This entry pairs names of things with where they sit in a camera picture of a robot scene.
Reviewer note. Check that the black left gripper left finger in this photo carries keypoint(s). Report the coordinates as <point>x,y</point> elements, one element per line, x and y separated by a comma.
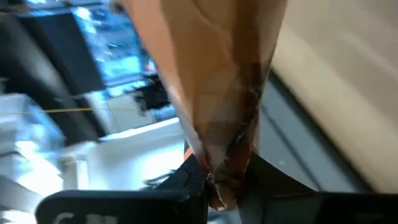
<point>130,207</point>

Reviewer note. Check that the brown paper bag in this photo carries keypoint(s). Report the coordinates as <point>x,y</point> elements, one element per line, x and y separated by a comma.
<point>211,71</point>

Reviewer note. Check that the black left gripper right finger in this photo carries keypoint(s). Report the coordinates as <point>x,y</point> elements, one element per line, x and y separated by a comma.
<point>311,208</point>

